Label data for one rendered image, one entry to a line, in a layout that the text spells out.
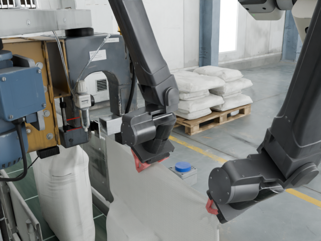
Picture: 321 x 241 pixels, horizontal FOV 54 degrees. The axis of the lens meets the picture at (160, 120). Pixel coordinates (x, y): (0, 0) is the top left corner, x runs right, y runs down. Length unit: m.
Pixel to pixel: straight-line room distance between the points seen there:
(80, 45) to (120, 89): 0.20
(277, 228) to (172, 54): 4.71
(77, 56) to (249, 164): 0.64
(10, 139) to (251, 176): 0.51
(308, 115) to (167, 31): 5.97
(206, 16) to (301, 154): 6.50
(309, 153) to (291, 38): 9.03
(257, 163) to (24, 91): 0.46
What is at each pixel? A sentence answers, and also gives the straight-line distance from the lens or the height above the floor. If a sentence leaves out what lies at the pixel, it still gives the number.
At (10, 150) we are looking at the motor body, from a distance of 0.76.
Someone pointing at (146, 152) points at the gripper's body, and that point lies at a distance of 0.77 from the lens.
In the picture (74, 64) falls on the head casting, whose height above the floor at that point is 1.26.
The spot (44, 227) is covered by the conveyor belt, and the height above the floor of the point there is 0.38.
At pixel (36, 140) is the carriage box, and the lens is 0.99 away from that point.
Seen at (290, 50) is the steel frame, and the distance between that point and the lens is 9.51.
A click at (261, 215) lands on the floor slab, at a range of 2.46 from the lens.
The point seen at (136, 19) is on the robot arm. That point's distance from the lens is 0.64.
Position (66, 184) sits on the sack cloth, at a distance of 1.38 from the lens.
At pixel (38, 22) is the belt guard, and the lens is 0.81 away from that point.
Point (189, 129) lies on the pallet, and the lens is 3.74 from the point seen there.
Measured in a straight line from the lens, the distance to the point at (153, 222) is 0.89.
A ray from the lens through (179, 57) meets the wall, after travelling 6.59.
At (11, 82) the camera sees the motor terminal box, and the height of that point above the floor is 1.29.
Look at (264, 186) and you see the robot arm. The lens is 0.53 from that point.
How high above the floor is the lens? 1.40
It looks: 19 degrees down
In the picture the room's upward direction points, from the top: 2 degrees counter-clockwise
